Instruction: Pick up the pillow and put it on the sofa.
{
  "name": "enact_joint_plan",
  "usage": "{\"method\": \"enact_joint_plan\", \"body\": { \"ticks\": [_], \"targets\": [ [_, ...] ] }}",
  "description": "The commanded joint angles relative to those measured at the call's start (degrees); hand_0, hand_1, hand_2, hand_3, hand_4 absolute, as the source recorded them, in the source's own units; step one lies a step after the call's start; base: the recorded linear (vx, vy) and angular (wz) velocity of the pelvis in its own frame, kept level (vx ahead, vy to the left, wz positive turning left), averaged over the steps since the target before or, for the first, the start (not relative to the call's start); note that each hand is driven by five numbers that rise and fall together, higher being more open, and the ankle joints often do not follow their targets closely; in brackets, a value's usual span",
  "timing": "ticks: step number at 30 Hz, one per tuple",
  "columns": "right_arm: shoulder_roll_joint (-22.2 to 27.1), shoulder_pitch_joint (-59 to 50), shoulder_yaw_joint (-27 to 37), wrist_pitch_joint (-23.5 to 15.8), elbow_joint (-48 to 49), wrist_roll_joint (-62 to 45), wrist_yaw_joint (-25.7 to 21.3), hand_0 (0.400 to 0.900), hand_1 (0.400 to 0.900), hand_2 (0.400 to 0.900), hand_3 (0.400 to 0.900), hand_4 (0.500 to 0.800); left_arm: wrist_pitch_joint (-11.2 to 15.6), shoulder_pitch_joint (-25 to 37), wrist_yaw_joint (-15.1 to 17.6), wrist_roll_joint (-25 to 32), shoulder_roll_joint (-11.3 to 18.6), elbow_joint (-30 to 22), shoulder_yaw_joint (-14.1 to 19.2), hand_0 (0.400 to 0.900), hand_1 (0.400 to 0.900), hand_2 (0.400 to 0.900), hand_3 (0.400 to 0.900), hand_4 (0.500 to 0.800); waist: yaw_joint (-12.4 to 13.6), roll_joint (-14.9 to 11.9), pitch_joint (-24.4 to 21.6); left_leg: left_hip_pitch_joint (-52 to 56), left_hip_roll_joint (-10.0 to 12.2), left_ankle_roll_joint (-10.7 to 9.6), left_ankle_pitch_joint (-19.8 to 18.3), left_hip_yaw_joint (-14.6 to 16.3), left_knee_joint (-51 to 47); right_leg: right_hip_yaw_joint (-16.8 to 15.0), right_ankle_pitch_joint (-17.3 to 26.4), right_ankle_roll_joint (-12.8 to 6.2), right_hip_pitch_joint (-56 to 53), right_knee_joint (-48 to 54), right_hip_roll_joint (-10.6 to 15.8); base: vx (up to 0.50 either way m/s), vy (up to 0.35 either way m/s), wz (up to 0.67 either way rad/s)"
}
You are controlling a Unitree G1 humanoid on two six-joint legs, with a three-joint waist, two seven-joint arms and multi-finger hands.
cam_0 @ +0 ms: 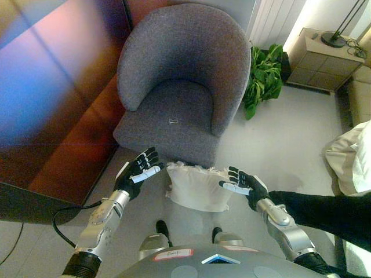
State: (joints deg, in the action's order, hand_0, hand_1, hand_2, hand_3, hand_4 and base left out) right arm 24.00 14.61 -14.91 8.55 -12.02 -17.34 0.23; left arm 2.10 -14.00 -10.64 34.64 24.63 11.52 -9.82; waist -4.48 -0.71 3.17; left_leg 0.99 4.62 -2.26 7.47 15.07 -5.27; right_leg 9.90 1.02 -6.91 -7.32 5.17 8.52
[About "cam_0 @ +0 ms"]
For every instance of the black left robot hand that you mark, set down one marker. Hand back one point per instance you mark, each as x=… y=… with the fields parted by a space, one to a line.
x=130 y=178

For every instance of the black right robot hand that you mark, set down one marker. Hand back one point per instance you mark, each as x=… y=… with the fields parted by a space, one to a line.
x=255 y=185

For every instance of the white pillow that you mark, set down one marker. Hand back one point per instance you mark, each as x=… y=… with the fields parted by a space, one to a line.
x=197 y=188

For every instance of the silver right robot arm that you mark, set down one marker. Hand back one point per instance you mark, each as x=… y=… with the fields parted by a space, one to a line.
x=287 y=231

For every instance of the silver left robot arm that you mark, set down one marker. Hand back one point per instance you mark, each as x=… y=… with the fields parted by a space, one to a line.
x=98 y=223

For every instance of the silver right robot leg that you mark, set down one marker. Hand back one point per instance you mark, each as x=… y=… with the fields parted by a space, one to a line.
x=227 y=236

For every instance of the silver robot leg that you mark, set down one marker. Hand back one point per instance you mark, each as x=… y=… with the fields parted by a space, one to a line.
x=155 y=243
x=227 y=236

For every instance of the silver left robot leg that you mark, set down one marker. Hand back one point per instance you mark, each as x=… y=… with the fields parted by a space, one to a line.
x=155 y=243

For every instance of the grey robot torso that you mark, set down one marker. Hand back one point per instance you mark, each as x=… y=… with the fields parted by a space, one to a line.
x=220 y=266

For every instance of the dark glossy cabinet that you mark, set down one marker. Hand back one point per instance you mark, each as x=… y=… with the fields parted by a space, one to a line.
x=58 y=116

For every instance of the white duvet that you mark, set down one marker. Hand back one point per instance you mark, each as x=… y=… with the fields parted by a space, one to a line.
x=350 y=159

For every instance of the green potted plant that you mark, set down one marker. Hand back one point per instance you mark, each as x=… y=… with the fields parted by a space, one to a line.
x=262 y=78

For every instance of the grey fabric armchair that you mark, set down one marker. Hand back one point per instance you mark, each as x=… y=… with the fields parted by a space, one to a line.
x=179 y=72

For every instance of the beige nightstand cabinet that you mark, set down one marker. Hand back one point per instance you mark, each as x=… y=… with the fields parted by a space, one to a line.
x=319 y=65

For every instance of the white curtain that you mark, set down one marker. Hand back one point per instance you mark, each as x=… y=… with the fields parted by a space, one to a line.
x=266 y=20

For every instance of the black floor lamp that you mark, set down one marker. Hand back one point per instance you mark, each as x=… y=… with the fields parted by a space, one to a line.
x=333 y=39

